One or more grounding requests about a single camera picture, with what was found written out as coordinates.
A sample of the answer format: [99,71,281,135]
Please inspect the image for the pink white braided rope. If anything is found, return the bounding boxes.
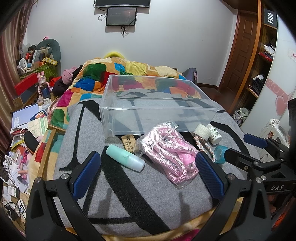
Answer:
[194,135,216,163]

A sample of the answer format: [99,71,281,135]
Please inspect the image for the blue tape roll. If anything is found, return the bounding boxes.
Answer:
[214,145,228,164]

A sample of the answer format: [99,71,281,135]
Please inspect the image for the brown wooden door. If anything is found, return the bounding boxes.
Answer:
[220,11,257,95]

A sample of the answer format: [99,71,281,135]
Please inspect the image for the wall mounted black monitor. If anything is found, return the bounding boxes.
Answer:
[106,7,137,27]

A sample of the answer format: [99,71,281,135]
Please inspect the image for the white pill bottle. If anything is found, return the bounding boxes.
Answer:
[206,124,222,146]

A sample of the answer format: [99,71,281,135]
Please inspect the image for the mint green bottle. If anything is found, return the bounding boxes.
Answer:
[106,145,145,172]

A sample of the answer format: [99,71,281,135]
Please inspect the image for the pink knit hat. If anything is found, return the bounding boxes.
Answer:
[62,66,77,85]

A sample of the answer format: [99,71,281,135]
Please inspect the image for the grey green cushion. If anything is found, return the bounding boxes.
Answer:
[37,39,61,66]

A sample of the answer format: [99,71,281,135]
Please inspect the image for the white blue booklet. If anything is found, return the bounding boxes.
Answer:
[10,104,39,134]

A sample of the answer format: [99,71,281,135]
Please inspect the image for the pink rabbit toy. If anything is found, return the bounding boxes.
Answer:
[37,71,52,98]

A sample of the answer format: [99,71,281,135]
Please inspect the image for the red box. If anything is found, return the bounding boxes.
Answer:
[15,73,38,95]

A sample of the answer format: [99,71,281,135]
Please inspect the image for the white gauze roll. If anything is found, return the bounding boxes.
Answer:
[193,124,211,141]

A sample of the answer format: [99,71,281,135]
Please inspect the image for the striped curtain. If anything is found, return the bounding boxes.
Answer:
[1,1,35,152]

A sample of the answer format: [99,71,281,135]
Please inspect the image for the wooden shelf unit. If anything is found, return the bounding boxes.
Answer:
[228,1,278,114]

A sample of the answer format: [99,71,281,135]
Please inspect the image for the purple grey backpack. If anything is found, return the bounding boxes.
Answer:
[182,67,198,85]

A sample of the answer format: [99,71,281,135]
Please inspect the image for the clear plastic storage box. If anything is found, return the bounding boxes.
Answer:
[99,75,219,138]

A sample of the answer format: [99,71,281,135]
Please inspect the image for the colourful patchwork quilt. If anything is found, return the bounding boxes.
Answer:
[28,57,202,183]

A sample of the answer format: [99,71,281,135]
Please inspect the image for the white suitcase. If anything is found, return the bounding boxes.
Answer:
[256,118,290,160]

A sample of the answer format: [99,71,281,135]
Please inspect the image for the grey black blanket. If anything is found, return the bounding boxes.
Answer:
[52,91,261,235]

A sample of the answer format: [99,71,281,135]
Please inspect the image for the white shoes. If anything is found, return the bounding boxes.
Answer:
[232,108,250,126]

